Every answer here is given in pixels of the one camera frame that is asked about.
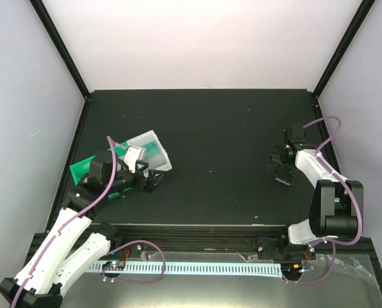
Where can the right black frame post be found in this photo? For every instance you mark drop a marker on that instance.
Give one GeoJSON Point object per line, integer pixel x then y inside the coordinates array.
{"type": "Point", "coordinates": [355, 24]}

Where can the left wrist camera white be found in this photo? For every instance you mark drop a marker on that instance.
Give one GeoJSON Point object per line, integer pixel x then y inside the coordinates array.
{"type": "Point", "coordinates": [132, 155]}

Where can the left black frame post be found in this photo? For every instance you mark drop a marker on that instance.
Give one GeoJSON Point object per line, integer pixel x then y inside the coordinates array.
{"type": "Point", "coordinates": [49, 26]}

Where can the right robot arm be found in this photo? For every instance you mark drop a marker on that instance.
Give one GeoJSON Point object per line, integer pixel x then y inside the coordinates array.
{"type": "Point", "coordinates": [335, 214]}

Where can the black aluminium rail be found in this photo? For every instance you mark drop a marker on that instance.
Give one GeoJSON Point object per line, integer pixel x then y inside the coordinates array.
{"type": "Point", "coordinates": [214, 238]}

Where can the white translucent bin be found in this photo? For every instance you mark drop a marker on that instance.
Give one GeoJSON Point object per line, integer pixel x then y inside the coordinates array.
{"type": "Point", "coordinates": [155, 155]}

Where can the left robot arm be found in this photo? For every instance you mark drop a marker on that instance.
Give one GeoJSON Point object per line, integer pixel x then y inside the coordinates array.
{"type": "Point", "coordinates": [54, 268]}

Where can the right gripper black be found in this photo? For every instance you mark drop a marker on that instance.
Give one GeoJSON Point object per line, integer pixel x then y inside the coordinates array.
{"type": "Point", "coordinates": [275, 156]}

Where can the left circuit board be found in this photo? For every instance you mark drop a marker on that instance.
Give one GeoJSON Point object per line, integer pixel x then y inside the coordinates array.
{"type": "Point", "coordinates": [114, 265]}

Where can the green plastic bin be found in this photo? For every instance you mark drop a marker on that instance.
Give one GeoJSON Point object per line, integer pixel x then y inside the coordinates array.
{"type": "Point", "coordinates": [78, 169]}

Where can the right circuit board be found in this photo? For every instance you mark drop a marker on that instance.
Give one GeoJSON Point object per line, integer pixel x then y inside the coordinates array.
{"type": "Point", "coordinates": [296, 267]}

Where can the white slotted cable duct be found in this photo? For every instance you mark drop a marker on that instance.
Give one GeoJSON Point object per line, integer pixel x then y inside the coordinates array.
{"type": "Point", "coordinates": [193, 268]}

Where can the circuit board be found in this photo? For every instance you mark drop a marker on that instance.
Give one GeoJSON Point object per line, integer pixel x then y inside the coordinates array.
{"type": "Point", "coordinates": [114, 265]}
{"type": "Point", "coordinates": [296, 267]}

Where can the teal card in white bin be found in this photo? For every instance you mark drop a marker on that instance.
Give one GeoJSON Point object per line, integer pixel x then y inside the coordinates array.
{"type": "Point", "coordinates": [151, 149]}

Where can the black frame post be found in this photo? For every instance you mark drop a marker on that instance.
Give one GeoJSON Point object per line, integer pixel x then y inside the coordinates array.
{"type": "Point", "coordinates": [355, 24]}
{"type": "Point", "coordinates": [49, 26]}

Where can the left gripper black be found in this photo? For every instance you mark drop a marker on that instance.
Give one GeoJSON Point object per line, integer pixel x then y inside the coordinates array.
{"type": "Point", "coordinates": [141, 185]}

